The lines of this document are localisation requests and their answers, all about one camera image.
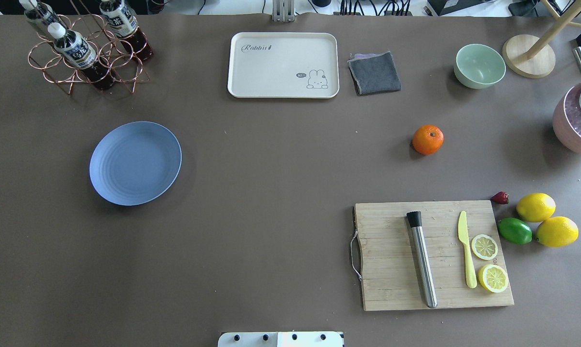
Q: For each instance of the orange mandarin fruit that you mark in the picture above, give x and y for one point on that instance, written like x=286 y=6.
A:
x=427 y=139

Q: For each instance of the blue round plate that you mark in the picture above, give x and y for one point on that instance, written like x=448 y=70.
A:
x=135 y=163

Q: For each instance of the cream rabbit tray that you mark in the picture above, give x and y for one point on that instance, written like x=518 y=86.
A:
x=283 y=64

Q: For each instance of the grey folded cloth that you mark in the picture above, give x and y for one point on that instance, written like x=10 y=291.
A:
x=374 y=73

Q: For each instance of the steel muddler black tip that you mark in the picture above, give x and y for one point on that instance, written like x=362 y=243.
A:
x=416 y=227

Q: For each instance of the lemon slice upper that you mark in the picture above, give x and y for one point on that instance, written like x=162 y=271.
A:
x=484 y=247

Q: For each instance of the lemon slice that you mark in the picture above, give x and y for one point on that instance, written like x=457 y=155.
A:
x=493 y=278
x=484 y=247

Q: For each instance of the yellow plastic knife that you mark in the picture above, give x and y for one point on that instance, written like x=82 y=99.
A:
x=463 y=237

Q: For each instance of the red strawberry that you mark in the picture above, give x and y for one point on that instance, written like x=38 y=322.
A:
x=501 y=198

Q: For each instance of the green bowl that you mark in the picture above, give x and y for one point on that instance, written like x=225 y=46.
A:
x=478 y=66

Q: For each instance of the tea bottle right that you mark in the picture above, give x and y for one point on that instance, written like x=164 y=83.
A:
x=122 y=22

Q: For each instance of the tea bottle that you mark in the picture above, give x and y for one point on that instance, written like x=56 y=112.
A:
x=39 y=15
x=122 y=22
x=80 y=54

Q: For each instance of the lemon slice lower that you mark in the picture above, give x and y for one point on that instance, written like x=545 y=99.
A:
x=493 y=278

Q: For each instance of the green lime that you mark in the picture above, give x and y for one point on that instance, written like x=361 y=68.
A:
x=515 y=230

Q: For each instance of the tea bottle middle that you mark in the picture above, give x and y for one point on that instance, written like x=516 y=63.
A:
x=80 y=54

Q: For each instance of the yellow lemon far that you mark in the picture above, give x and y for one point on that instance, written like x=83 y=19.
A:
x=536 y=207

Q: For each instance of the yellow lemon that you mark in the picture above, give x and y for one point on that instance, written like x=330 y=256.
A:
x=557 y=232
x=536 y=207

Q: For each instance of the wooden glass stand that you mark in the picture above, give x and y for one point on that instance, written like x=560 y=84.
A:
x=531 y=56

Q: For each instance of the yellow lemon near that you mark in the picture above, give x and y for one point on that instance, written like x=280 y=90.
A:
x=557 y=232

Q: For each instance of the tea bottle left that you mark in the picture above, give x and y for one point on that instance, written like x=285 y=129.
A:
x=39 y=15

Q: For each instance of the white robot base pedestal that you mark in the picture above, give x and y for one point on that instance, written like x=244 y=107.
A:
x=282 y=339

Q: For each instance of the copper wire bottle rack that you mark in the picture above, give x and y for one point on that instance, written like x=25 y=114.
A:
x=93 y=27

